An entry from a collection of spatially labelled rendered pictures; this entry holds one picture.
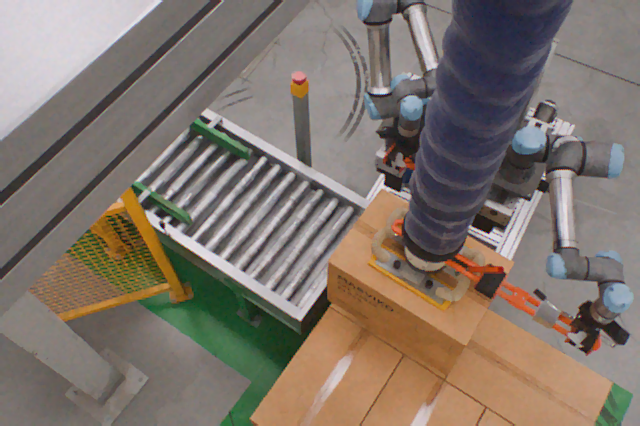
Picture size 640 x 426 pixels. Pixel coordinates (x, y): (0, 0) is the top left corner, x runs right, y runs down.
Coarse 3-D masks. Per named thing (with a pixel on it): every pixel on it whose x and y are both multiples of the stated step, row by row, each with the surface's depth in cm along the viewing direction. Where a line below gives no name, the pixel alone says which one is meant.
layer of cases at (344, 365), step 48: (336, 336) 282; (384, 336) 282; (480, 336) 282; (528, 336) 283; (288, 384) 272; (336, 384) 272; (384, 384) 272; (432, 384) 272; (480, 384) 272; (528, 384) 272; (576, 384) 272
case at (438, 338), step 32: (384, 192) 257; (384, 224) 250; (352, 256) 243; (352, 288) 249; (384, 288) 237; (384, 320) 255; (416, 320) 235; (448, 320) 231; (480, 320) 231; (416, 352) 261; (448, 352) 240
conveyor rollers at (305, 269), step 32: (160, 160) 329; (224, 160) 329; (192, 192) 319; (256, 192) 319; (320, 192) 319; (192, 224) 313; (224, 224) 310; (256, 224) 311; (320, 224) 310; (224, 256) 301; (288, 256) 301; (320, 256) 303; (288, 288) 293
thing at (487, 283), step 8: (488, 264) 224; (488, 272) 224; (496, 272) 224; (504, 272) 223; (480, 280) 223; (488, 280) 223; (496, 280) 223; (504, 280) 221; (480, 288) 224; (488, 288) 221; (496, 288) 221; (488, 296) 223
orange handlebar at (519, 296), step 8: (408, 160) 248; (392, 224) 235; (400, 224) 235; (400, 232) 233; (456, 256) 228; (464, 256) 228; (448, 264) 227; (456, 264) 226; (472, 264) 227; (464, 272) 225; (480, 272) 226; (512, 288) 222; (520, 288) 222; (504, 296) 221; (512, 296) 220; (520, 296) 220; (528, 296) 220; (512, 304) 221; (520, 304) 219; (536, 304) 220; (528, 312) 218; (560, 320) 217; (568, 320) 216; (552, 328) 216; (560, 328) 215; (600, 344) 213
